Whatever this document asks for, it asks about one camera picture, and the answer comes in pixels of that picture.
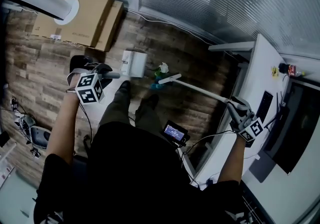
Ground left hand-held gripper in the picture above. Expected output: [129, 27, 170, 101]
[66, 62, 114, 106]

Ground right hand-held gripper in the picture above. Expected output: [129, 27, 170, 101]
[226, 95, 265, 148]

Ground white broom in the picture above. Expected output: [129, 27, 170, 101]
[157, 73, 230, 104]

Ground person's right forearm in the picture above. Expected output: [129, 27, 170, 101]
[218, 131, 248, 184]

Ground person's left forearm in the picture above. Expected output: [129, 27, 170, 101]
[45, 79, 82, 168]

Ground wooden plank floor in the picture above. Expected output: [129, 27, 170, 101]
[3, 9, 241, 189]

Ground grey round floor device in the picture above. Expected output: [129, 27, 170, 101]
[29, 125, 53, 149]

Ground person's left black shoe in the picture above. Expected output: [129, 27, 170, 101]
[117, 80, 131, 94]

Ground person's black shoe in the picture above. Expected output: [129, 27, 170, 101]
[117, 80, 131, 94]
[146, 94, 160, 107]

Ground black keyboard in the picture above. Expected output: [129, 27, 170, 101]
[255, 90, 274, 124]

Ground black round object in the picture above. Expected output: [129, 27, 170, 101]
[69, 54, 93, 74]

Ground person's left trouser leg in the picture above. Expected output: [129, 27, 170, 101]
[98, 87, 132, 129]

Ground person's trouser leg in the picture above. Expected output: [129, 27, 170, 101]
[98, 87, 132, 129]
[134, 100, 163, 136]

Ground narrow cardboard box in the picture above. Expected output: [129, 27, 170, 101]
[89, 0, 125, 53]

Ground person's right black shoe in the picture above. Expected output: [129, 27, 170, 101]
[146, 94, 160, 107]

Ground person's right trouser leg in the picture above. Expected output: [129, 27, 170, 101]
[134, 100, 163, 136]

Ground large flat cardboard box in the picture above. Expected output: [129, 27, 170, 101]
[30, 0, 113, 48]

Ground dark soda bottle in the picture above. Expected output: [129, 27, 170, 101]
[278, 62, 306, 78]

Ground black computer monitor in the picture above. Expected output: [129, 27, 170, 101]
[263, 77, 320, 175]

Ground small black screen device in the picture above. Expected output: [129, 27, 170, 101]
[160, 119, 191, 148]

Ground white desk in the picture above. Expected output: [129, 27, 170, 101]
[191, 33, 320, 224]

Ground window blinds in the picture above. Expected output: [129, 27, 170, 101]
[138, 0, 320, 55]

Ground person's black shirt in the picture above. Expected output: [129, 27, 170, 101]
[33, 120, 247, 224]

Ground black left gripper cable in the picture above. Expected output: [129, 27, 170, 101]
[65, 87, 94, 145]

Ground white wall cable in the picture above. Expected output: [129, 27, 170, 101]
[126, 8, 213, 44]

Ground tangle of floor cables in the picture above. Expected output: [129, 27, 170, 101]
[8, 96, 41, 159]

